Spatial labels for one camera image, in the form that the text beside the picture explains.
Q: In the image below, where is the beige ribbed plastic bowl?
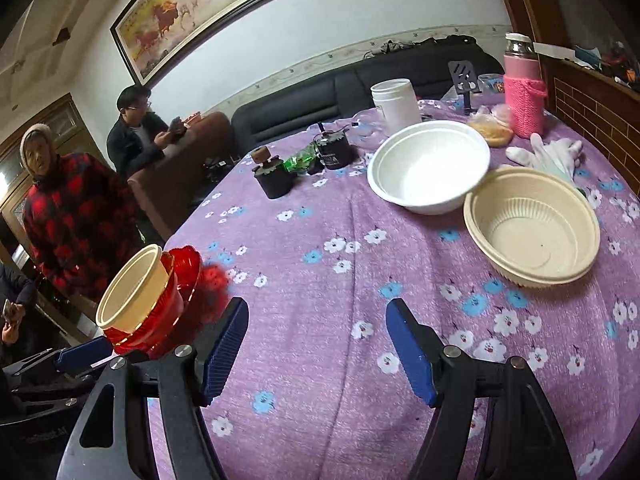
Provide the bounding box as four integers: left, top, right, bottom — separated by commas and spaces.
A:
463, 166, 601, 288

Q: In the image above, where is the white foam bowl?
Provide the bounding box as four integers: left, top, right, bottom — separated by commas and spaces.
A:
367, 120, 491, 216

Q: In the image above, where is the red glass plate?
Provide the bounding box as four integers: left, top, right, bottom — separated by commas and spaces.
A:
104, 245, 204, 359

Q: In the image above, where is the small beige plastic bowl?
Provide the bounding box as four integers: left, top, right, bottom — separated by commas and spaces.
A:
96, 244, 169, 334

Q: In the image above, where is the person in red plaid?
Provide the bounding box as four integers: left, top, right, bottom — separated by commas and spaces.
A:
20, 124, 143, 304

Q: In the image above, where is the purple floral tablecloth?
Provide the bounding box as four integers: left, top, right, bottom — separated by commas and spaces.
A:
169, 133, 639, 479

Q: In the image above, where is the brown armchair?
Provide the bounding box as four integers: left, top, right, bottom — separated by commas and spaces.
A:
128, 112, 233, 240

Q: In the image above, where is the seated man in black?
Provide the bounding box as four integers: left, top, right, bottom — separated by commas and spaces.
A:
106, 84, 186, 179

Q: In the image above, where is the black pot with cork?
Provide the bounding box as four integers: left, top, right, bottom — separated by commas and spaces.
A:
250, 146, 294, 200

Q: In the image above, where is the green plastic wrapper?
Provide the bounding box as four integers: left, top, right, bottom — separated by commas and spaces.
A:
283, 142, 317, 174

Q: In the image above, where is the black round tea tin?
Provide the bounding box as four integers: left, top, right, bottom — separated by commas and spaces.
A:
312, 122, 354, 170

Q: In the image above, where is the white cotton glove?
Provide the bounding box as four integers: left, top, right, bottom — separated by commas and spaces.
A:
506, 133, 582, 183

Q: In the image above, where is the bagged yellow food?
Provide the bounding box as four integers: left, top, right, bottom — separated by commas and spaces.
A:
468, 104, 514, 148

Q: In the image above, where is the black leather sofa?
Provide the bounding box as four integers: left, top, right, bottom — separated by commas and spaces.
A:
231, 35, 503, 155

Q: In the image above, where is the wooden brick-pattern cabinet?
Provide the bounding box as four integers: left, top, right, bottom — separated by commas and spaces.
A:
540, 56, 640, 193

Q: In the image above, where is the pink sleeved thermos bottle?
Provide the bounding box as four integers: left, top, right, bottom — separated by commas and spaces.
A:
503, 32, 547, 139

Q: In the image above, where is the white plastic jar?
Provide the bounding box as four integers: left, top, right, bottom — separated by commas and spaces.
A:
371, 78, 422, 136

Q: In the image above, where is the black phone stand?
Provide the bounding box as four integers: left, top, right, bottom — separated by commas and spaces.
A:
448, 60, 478, 116

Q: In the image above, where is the framed horse painting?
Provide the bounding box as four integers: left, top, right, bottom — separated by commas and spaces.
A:
110, 0, 268, 84

